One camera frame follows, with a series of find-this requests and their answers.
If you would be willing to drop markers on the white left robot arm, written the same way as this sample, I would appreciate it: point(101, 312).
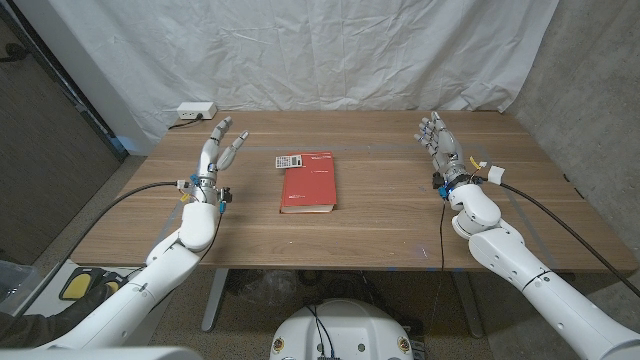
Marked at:
point(150, 285)

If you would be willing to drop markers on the white pedal platform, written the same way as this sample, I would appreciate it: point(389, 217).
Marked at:
point(47, 302)

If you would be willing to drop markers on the yellow black foot pedal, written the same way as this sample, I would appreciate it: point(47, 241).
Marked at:
point(79, 285)
point(114, 284)

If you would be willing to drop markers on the grey metal table leg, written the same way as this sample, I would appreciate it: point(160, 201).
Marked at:
point(469, 305)
point(215, 300)

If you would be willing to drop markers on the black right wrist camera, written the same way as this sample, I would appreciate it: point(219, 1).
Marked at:
point(438, 179)

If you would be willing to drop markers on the white power strip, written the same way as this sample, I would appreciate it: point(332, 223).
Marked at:
point(196, 110)

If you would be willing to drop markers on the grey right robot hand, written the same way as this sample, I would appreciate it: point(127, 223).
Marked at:
point(447, 150)

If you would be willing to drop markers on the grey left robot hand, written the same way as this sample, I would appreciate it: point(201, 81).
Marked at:
point(207, 165)

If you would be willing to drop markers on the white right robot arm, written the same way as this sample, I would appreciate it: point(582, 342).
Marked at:
point(530, 270)

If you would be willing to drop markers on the red hardcover book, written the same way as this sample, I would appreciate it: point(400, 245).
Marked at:
point(310, 185)

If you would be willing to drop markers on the white calculator grey keys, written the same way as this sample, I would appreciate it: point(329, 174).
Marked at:
point(288, 161)

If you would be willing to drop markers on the clear plastic bag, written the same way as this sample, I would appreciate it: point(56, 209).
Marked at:
point(270, 287)

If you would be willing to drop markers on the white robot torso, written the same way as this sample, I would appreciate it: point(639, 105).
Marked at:
point(345, 330)

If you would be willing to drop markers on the clear plastic bin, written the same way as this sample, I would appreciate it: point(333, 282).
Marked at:
point(17, 282)

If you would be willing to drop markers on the white wrinkled backdrop cloth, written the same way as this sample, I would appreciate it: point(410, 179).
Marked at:
point(300, 55)

